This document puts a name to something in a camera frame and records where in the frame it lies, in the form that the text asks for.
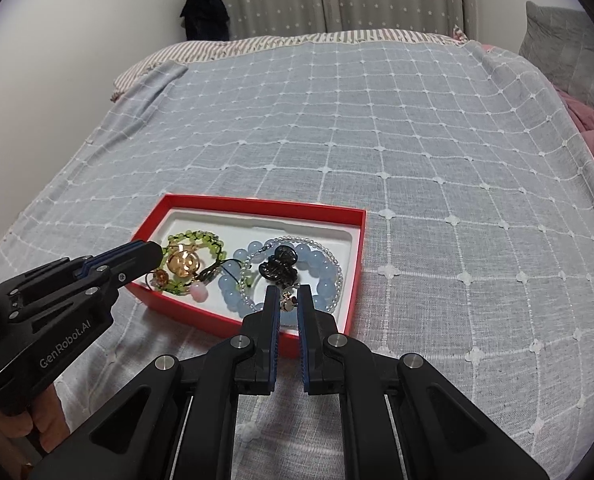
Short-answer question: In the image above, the green bead bracelet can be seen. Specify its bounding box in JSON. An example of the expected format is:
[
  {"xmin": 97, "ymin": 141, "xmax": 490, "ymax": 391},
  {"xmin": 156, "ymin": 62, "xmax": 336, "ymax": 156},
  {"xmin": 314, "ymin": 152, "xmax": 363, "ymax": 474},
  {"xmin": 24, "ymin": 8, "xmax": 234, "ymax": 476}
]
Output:
[{"xmin": 151, "ymin": 228, "xmax": 258, "ymax": 298}]

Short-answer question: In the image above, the gold green stone ring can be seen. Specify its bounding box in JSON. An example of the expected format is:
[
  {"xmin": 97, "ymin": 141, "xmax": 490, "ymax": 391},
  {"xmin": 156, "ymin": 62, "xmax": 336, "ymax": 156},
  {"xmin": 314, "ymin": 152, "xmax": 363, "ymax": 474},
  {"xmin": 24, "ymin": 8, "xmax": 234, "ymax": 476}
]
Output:
[{"xmin": 163, "ymin": 244, "xmax": 209, "ymax": 279}]

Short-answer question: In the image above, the gold earring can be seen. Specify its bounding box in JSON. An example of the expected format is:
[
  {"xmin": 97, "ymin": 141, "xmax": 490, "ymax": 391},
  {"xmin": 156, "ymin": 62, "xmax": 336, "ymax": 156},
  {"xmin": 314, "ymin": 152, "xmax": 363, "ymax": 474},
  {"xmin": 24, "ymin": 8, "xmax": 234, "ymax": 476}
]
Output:
[{"xmin": 280, "ymin": 290, "xmax": 298, "ymax": 312}]

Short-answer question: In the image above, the clear pearl bead bracelet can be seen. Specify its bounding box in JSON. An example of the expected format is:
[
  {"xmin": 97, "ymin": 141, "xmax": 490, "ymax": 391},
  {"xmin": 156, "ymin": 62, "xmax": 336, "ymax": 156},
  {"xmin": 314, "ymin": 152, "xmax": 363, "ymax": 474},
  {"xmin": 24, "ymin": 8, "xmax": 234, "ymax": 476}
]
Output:
[{"xmin": 236, "ymin": 235, "xmax": 345, "ymax": 311}]

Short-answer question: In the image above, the black hair claw clip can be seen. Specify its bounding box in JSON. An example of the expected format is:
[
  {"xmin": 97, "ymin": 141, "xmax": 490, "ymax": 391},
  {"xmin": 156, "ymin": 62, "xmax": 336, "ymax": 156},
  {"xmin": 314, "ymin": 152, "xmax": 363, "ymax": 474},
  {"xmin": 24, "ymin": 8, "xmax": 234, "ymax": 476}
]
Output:
[{"xmin": 259, "ymin": 245, "xmax": 298, "ymax": 288}]

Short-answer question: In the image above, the red jewelry box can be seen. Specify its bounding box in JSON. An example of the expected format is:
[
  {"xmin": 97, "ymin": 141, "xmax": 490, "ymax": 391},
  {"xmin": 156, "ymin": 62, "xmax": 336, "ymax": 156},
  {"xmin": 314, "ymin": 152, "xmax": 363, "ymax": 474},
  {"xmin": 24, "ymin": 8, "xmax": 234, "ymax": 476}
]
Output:
[{"xmin": 129, "ymin": 194, "xmax": 367, "ymax": 337}]

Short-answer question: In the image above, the person's left hand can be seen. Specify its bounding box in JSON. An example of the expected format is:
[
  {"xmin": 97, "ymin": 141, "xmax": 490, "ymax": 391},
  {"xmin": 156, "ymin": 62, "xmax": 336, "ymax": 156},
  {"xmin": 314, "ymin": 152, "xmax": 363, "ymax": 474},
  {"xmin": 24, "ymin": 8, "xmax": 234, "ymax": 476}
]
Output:
[{"xmin": 0, "ymin": 385, "xmax": 70, "ymax": 479}]

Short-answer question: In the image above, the grey checked bedspread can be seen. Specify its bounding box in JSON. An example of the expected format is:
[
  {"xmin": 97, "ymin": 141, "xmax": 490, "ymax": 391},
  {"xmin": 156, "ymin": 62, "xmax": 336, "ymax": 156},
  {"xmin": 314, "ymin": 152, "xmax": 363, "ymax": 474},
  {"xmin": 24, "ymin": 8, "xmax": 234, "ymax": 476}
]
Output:
[{"xmin": 0, "ymin": 42, "xmax": 594, "ymax": 479}]

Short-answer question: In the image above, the striped pillow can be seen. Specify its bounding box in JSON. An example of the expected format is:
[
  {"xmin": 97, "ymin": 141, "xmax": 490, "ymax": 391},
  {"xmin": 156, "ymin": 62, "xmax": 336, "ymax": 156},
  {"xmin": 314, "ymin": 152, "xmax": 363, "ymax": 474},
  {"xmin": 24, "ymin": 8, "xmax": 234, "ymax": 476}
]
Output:
[{"xmin": 110, "ymin": 26, "xmax": 468, "ymax": 102}]

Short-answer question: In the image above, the dark hanging garment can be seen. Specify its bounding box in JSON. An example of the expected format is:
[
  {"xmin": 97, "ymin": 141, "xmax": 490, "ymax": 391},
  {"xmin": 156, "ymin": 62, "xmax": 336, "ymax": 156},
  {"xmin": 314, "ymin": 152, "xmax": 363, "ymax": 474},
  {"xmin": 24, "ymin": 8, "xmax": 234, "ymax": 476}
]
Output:
[{"xmin": 180, "ymin": 0, "xmax": 230, "ymax": 41}]

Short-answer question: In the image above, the grey cushion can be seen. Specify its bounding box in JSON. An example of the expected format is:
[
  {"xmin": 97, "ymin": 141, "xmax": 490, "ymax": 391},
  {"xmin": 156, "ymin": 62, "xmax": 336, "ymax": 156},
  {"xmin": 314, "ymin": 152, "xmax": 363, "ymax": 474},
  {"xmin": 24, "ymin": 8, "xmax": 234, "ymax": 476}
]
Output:
[{"xmin": 519, "ymin": 1, "xmax": 594, "ymax": 108}]

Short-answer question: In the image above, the blue bead bracelet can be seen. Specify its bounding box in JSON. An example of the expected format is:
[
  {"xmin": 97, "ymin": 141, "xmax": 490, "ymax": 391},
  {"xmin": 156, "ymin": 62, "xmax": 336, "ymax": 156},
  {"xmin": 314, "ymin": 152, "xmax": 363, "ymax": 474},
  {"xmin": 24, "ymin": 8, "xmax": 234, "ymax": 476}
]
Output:
[{"xmin": 218, "ymin": 238, "xmax": 345, "ymax": 325}]

